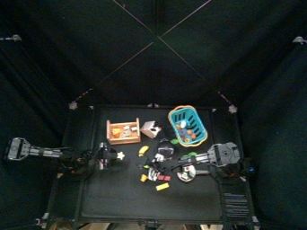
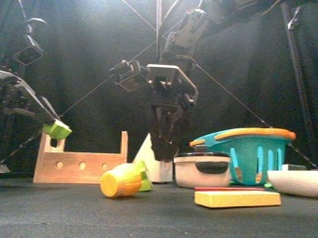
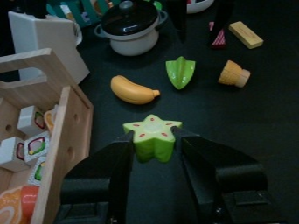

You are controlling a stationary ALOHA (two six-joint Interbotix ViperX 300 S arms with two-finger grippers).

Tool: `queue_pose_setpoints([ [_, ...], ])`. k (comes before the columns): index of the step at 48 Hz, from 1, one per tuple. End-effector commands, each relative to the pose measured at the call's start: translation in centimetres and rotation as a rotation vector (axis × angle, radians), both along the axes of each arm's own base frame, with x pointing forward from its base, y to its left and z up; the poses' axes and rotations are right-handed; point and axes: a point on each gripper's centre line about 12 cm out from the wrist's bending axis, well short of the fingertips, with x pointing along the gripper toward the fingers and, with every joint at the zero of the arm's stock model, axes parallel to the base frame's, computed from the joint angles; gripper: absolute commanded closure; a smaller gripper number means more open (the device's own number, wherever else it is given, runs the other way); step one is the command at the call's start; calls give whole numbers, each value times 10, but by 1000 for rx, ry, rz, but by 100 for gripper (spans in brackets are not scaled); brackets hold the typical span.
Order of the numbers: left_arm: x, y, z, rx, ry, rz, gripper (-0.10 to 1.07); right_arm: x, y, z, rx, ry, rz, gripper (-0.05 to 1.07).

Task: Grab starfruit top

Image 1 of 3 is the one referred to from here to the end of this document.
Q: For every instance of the green toy leaf vegetable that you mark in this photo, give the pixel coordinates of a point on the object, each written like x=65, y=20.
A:
x=174, y=141

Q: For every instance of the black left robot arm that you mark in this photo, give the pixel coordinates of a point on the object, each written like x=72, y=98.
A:
x=44, y=152

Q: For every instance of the orange toy food piece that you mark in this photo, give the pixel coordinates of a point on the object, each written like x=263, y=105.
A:
x=116, y=132

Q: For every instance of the white toy food piece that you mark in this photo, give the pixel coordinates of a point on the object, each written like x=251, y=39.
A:
x=128, y=129

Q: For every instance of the orange toy fruit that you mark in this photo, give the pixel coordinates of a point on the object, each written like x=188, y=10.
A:
x=192, y=136

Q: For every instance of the white printed label sticker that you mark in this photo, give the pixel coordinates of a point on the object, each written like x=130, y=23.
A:
x=235, y=205

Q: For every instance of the orange toy wedge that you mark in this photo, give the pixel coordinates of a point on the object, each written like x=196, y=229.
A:
x=144, y=178

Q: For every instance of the red toy block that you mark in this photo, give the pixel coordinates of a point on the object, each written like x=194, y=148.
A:
x=164, y=178

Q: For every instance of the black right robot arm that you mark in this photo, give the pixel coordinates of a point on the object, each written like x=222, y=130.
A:
x=215, y=155

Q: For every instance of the white toy egg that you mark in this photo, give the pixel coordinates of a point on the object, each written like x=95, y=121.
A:
x=183, y=123

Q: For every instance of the yellow toy banana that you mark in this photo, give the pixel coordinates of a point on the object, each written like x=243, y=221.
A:
x=143, y=151

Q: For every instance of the small green toy piece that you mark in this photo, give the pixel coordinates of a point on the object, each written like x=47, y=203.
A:
x=146, y=166

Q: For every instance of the pale yellow starfruit slice toy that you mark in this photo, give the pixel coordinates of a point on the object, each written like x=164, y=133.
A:
x=120, y=155

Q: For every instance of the white pink toy box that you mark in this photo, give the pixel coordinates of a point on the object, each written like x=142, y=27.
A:
x=151, y=129

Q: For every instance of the green toy pea pod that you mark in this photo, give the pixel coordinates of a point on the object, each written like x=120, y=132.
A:
x=190, y=154

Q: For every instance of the teal basket with orange rim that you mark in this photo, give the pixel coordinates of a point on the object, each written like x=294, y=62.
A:
x=187, y=125

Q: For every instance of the yellow toy cheese block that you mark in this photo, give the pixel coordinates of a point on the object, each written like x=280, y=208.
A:
x=162, y=187

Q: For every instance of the metal frame corner bracket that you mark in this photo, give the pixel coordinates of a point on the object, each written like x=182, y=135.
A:
x=15, y=38
x=232, y=108
x=299, y=39
x=72, y=105

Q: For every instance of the wooden toy crate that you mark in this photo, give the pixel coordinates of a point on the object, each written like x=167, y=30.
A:
x=123, y=131

